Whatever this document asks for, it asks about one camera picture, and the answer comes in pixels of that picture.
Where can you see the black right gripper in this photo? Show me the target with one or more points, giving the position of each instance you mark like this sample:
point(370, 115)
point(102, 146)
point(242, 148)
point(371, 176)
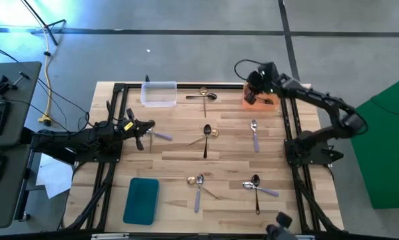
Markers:
point(255, 81)

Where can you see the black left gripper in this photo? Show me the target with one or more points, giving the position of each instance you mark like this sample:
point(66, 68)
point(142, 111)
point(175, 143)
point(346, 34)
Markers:
point(127, 128)

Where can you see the black spoon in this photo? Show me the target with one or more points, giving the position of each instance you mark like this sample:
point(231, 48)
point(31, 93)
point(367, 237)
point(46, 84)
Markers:
point(268, 101)
point(255, 180)
point(212, 96)
point(207, 129)

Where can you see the gold spoon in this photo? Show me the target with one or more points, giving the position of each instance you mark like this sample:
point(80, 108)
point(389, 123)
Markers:
point(150, 146)
point(191, 180)
point(203, 90)
point(214, 133)

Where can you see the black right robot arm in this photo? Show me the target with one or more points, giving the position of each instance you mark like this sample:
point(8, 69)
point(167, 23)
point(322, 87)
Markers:
point(319, 98)

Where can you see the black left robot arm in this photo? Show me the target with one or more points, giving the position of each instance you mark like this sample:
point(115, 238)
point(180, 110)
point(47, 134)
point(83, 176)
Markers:
point(86, 136)

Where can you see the orange plastic container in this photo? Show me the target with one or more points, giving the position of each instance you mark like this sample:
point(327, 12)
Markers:
point(262, 106)

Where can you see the clear plastic container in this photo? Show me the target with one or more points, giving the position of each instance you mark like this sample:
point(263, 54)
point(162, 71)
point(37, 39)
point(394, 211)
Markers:
point(159, 95)

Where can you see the black table edge clamp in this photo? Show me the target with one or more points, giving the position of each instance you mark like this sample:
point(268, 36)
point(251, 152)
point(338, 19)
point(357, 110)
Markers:
point(147, 79)

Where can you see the teal rectangular tray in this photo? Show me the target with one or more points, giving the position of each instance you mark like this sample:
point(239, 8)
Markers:
point(141, 200)

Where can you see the black diagonal bar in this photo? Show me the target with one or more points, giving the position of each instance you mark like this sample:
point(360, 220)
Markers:
point(64, 156)

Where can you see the white paper sheet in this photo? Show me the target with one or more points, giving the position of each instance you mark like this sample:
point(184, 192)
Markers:
point(52, 176)

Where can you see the dark grey desk top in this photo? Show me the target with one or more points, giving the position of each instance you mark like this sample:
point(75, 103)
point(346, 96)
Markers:
point(19, 110)
point(9, 200)

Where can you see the black blocky device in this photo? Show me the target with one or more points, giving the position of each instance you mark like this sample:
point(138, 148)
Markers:
point(283, 220)

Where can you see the black tripod stand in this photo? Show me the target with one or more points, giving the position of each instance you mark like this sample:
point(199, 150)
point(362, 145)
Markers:
point(45, 25)

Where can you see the black clamp device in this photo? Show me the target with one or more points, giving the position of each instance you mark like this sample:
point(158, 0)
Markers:
point(1, 87)

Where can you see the desk foot caster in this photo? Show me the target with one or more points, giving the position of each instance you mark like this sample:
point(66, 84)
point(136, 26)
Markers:
point(26, 217)

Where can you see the green board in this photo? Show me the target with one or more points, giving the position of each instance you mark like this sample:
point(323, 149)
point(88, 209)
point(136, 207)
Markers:
point(385, 160)

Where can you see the black aluminium table frame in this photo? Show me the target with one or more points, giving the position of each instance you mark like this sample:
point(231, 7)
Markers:
point(226, 86)

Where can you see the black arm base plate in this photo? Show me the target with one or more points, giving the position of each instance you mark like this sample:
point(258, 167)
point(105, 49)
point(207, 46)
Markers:
point(99, 156)
point(322, 158)

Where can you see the silver frame bracket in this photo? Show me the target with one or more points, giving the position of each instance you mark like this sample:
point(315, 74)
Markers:
point(305, 237)
point(109, 236)

